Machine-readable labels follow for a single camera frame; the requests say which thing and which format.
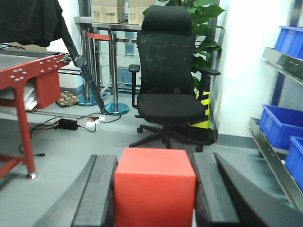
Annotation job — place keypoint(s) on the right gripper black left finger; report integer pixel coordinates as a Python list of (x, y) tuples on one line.
[(89, 200)]

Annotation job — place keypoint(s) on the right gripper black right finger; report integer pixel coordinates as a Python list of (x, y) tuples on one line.
[(236, 190)]

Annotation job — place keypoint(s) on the red magnetic cube block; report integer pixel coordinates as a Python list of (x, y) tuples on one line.
[(154, 187)]

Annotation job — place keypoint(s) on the white power strip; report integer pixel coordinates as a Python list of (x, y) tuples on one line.
[(94, 120)]

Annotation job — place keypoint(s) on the blue plastic bin lower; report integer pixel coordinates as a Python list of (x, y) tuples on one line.
[(294, 160)]

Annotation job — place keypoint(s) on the blue plastic bin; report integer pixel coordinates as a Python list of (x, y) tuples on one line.
[(278, 124), (290, 41), (294, 160)]

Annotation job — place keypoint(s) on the black power adapter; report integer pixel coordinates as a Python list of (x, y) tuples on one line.
[(67, 124)]

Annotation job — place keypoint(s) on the blue plastic bin middle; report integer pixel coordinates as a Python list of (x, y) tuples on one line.
[(278, 124)]

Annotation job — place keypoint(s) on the black office chair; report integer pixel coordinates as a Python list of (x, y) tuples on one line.
[(166, 45)]

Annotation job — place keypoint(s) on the black tripod leg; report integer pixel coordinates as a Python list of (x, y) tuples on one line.
[(80, 62)]

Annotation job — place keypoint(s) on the metal shelving rack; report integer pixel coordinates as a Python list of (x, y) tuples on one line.
[(288, 93)]

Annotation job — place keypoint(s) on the blue plastic bin upper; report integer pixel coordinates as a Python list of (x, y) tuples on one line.
[(290, 41)]

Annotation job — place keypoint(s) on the green potted plant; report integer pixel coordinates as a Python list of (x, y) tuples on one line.
[(204, 14)]

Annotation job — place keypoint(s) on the black cloth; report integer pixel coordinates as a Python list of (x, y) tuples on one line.
[(27, 22)]

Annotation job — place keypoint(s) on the cardboard box on ledge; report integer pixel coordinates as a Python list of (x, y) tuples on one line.
[(136, 9), (108, 11)]

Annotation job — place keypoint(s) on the chrome stanchion post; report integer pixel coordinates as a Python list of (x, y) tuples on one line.
[(115, 107)]

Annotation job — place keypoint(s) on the red metal table frame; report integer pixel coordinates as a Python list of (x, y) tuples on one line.
[(28, 72)]

